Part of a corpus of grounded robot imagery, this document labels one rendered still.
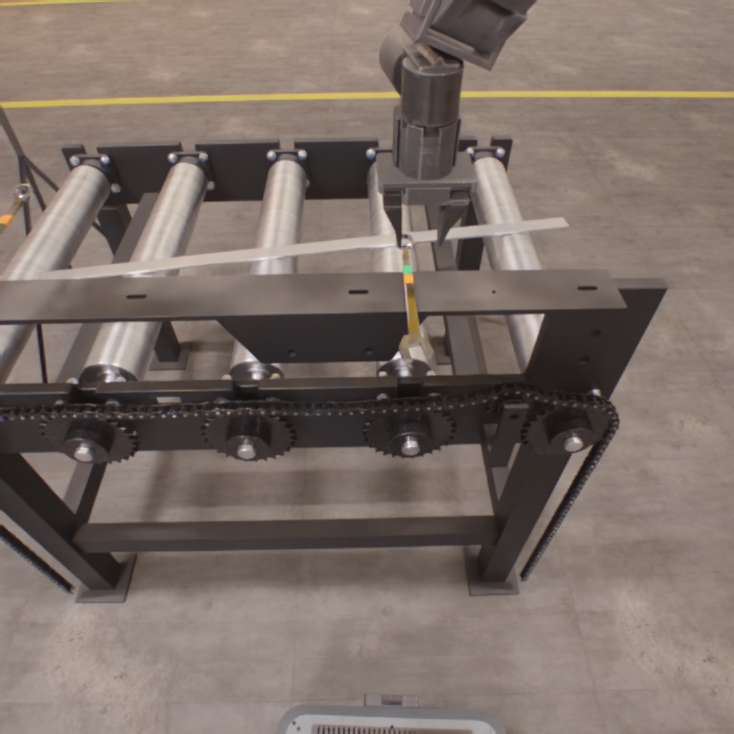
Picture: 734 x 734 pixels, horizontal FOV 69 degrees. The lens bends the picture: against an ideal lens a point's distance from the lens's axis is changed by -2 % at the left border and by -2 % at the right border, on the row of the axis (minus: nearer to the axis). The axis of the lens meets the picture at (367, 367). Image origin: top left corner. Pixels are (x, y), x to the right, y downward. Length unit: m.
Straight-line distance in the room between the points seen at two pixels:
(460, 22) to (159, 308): 0.53
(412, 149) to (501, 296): 0.31
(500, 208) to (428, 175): 0.91
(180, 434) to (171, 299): 0.38
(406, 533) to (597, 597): 0.69
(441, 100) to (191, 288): 0.46
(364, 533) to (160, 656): 0.71
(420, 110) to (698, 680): 1.71
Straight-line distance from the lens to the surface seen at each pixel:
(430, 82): 0.55
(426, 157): 0.57
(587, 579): 1.91
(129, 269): 1.35
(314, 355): 0.92
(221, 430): 1.01
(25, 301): 0.93
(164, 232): 1.46
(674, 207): 3.62
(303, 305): 0.77
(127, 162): 1.88
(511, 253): 1.34
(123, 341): 1.19
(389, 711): 1.45
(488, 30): 0.55
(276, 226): 1.40
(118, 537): 1.61
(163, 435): 1.14
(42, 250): 1.54
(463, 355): 1.24
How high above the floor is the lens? 1.68
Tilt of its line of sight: 49 degrees down
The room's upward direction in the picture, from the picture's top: straight up
